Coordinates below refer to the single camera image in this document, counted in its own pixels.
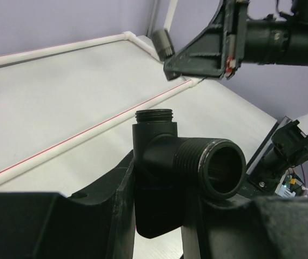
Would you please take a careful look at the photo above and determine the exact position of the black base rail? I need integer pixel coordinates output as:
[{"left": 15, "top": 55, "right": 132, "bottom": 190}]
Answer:
[{"left": 240, "top": 115, "right": 306, "bottom": 199}]

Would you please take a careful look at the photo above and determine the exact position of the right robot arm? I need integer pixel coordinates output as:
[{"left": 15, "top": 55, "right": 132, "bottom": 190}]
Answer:
[{"left": 152, "top": 1, "right": 308, "bottom": 189}]

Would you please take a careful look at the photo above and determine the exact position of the grey faucet knob part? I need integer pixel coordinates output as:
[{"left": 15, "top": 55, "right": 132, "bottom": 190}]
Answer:
[{"left": 151, "top": 29, "right": 175, "bottom": 62}]

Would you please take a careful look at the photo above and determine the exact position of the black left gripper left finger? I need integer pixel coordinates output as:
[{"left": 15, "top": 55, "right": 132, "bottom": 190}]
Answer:
[{"left": 0, "top": 153, "right": 135, "bottom": 258}]

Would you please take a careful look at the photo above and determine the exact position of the white PVC pipe frame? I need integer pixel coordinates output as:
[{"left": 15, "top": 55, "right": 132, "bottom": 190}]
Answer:
[{"left": 0, "top": 0, "right": 198, "bottom": 194}]

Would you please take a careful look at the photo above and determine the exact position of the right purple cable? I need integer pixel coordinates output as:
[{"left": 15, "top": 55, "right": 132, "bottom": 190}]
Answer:
[{"left": 299, "top": 164, "right": 308, "bottom": 195}]

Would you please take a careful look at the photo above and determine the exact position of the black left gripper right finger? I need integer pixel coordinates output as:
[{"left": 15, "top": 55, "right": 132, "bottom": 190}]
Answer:
[{"left": 182, "top": 194, "right": 308, "bottom": 258}]

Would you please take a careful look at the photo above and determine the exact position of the small black water faucet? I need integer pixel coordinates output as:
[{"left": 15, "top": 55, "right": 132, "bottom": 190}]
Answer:
[{"left": 132, "top": 109, "right": 246, "bottom": 238}]

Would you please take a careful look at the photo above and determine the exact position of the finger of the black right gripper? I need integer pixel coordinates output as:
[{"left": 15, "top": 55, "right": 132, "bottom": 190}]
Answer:
[{"left": 163, "top": 1, "right": 229, "bottom": 81}]

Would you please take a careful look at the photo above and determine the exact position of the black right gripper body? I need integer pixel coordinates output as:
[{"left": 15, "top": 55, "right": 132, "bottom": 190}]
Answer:
[{"left": 220, "top": 1, "right": 249, "bottom": 79}]

